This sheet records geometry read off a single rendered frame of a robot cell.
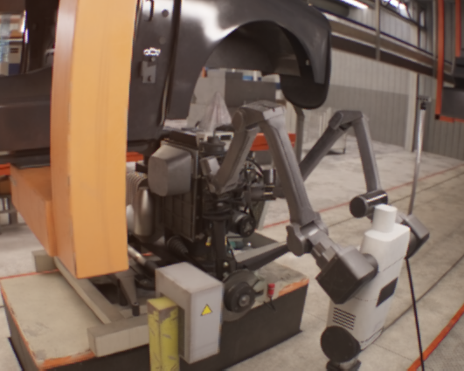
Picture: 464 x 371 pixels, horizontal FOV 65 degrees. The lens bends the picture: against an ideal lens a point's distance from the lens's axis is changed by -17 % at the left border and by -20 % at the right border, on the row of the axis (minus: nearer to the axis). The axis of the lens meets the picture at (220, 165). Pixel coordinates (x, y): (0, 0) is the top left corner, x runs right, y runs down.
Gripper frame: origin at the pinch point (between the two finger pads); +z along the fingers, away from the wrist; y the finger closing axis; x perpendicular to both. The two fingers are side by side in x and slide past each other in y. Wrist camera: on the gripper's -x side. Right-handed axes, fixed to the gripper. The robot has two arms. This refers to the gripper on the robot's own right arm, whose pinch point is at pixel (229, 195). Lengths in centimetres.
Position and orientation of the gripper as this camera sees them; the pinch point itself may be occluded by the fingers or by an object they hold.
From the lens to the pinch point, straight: 182.5
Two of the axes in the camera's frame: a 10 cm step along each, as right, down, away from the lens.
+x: -1.8, 2.8, -9.4
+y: -0.9, -9.6, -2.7
